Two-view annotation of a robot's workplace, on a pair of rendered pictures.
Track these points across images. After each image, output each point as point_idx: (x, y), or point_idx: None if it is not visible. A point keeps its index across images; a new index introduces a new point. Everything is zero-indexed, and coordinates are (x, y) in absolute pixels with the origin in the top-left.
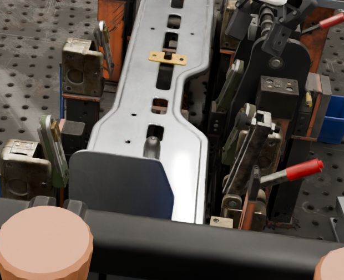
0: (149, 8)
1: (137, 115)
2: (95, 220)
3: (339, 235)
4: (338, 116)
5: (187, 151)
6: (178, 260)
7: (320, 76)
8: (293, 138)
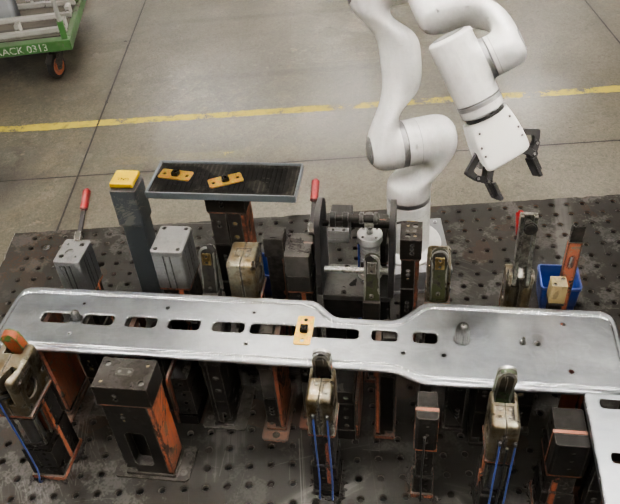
0: (200, 347)
1: (404, 350)
2: None
3: (398, 288)
4: None
5: (446, 316)
6: None
7: None
8: (383, 265)
